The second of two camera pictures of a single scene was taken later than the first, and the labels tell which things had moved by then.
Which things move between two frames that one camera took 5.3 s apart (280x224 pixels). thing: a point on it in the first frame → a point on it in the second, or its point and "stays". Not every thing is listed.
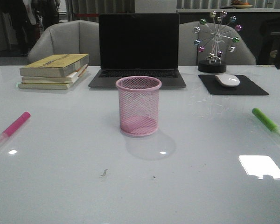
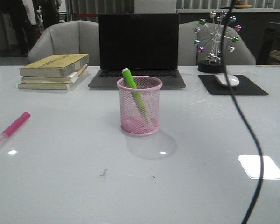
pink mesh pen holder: [138, 100] stays
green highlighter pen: [272, 125] → [129, 78]
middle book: [69, 79] stays
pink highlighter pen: [13, 128] stays
